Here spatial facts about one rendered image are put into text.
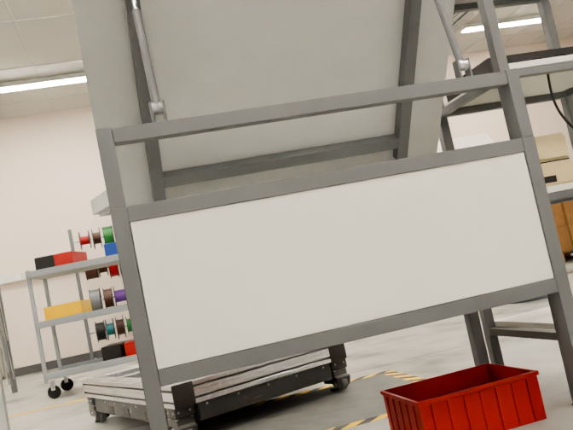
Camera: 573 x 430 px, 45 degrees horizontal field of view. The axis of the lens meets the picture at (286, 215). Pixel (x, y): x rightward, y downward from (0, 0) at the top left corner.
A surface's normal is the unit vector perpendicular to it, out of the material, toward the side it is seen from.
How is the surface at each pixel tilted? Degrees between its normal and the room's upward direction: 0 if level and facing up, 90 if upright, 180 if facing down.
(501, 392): 90
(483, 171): 90
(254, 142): 130
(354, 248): 90
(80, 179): 90
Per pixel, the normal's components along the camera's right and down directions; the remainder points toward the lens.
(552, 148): 0.28, -0.14
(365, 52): 0.30, 0.52
